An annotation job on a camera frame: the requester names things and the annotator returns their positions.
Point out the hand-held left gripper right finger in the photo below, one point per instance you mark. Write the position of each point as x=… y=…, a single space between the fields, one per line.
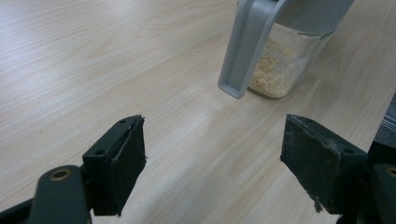
x=323 y=161

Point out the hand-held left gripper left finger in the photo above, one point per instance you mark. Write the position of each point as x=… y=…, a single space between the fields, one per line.
x=120 y=161

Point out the aluminium cross rail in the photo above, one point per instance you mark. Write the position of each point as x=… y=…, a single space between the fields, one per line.
x=390 y=122

